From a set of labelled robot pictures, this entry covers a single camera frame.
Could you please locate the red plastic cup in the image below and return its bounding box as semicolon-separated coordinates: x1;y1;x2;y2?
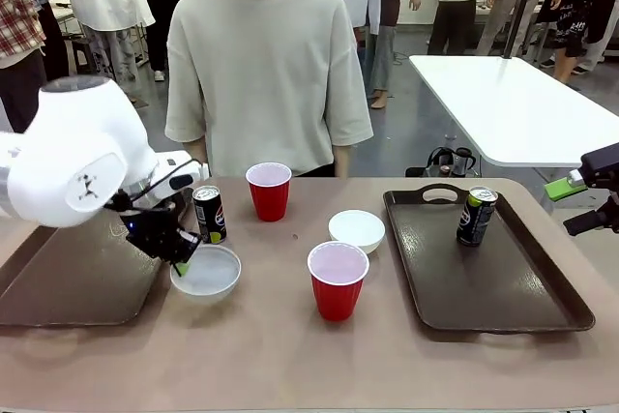
307;240;370;323
245;162;294;222

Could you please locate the black soda can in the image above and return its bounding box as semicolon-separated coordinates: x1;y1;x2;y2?
192;185;229;246
456;185;500;248

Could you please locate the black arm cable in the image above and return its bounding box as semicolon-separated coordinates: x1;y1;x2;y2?
129;158;200;206

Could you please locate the grey stool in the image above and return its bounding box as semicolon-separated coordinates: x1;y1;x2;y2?
71;37;105;76

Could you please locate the person's left forearm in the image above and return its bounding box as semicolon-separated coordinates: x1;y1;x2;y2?
332;143;351;178

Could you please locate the bystander in pale long top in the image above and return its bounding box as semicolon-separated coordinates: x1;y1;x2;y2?
305;0;403;110

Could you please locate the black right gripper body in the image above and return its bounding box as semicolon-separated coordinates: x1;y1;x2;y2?
578;141;619;190

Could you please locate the white folding table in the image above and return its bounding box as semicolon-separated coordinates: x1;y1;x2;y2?
407;54;619;168

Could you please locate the bystander in black clothes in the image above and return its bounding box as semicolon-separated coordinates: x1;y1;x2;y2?
129;0;195;83

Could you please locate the bystander in plaid shirt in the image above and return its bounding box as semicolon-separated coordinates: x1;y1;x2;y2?
0;0;72;134

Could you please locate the white plastic bowl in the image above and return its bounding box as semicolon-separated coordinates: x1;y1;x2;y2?
328;209;387;255
169;244;242;302

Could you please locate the black bag with handles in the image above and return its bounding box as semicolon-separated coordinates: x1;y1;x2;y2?
404;145;483;179

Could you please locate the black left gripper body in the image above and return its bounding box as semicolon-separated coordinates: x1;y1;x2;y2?
108;192;194;263

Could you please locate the dark brown serving tray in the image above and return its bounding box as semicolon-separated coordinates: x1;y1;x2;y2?
0;189;195;328
382;183;597;335

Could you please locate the person's right forearm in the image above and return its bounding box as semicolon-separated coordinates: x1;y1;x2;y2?
187;140;210;166

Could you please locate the person in beige t-shirt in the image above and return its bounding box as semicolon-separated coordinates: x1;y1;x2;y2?
163;0;374;179

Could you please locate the bystander in black shorts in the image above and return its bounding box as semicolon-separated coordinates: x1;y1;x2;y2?
535;0;619;86

